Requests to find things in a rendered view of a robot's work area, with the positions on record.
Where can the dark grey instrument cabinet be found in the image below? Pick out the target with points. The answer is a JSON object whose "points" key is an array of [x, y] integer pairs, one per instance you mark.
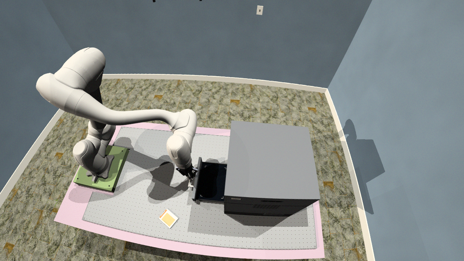
{"points": [[270, 171]]}

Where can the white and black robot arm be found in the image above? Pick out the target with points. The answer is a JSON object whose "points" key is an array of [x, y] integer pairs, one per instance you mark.
{"points": [[74, 88]]}

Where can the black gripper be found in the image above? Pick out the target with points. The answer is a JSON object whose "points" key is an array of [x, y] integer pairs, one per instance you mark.
{"points": [[188, 172]]}

